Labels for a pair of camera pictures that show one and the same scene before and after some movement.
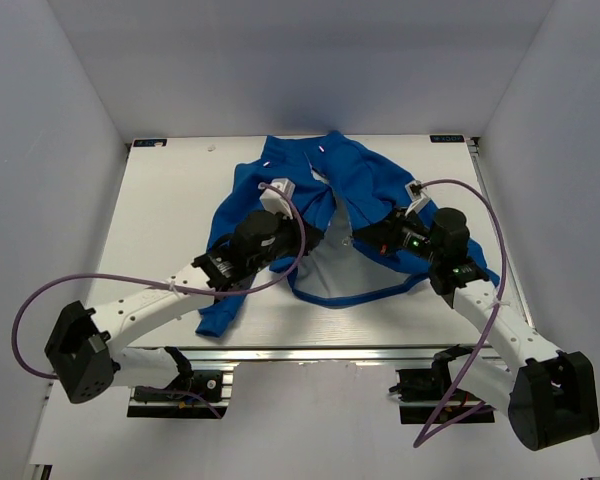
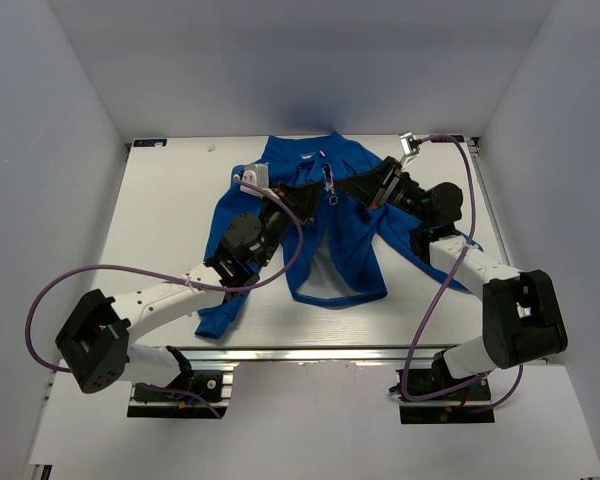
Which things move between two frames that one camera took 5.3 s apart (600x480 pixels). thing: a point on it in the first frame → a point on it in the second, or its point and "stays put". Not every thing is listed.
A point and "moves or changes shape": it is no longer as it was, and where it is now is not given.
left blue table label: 149,143 stays put
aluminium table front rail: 328,355 stays put
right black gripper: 384,234 → 366,186
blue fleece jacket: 298,205 moves or changes shape
